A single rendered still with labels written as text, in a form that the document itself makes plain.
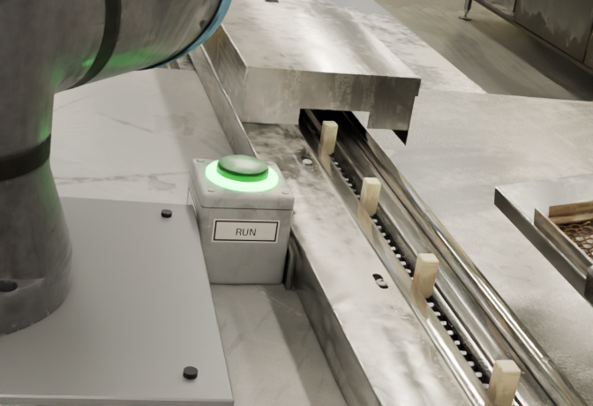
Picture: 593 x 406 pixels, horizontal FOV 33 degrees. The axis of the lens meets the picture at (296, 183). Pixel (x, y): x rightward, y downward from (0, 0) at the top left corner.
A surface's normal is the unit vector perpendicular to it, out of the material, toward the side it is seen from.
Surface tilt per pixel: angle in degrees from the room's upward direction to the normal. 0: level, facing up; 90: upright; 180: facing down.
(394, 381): 0
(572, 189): 10
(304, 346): 0
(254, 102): 90
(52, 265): 74
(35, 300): 91
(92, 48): 106
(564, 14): 90
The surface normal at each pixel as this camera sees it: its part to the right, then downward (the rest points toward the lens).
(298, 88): 0.23, 0.41
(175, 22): 0.70, 0.66
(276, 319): 0.14, -0.91
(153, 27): 0.83, 0.47
